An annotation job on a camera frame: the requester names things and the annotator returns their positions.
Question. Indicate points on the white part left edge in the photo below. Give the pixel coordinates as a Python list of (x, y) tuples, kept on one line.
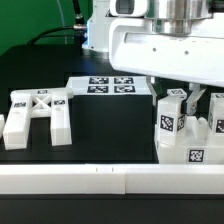
[(2, 124)]

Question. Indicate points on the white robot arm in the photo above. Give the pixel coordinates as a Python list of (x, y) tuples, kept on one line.
[(168, 17)]

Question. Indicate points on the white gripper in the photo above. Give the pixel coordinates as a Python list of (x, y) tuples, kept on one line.
[(197, 57)]

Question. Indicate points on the white chair back frame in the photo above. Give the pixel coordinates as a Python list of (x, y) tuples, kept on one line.
[(28, 104)]

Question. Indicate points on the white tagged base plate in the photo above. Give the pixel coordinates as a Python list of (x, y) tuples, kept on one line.
[(112, 85)]

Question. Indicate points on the white front rail barrier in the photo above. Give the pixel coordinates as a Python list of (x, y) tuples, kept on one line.
[(112, 179)]

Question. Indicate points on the white tagged right block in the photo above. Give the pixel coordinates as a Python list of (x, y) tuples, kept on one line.
[(219, 95)]

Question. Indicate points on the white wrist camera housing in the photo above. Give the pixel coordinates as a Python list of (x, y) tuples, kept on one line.
[(129, 8)]

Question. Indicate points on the white tagged small block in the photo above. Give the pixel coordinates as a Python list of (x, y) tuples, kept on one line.
[(178, 92)]

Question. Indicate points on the white chair seat part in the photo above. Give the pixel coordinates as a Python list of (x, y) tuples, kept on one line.
[(193, 148)]

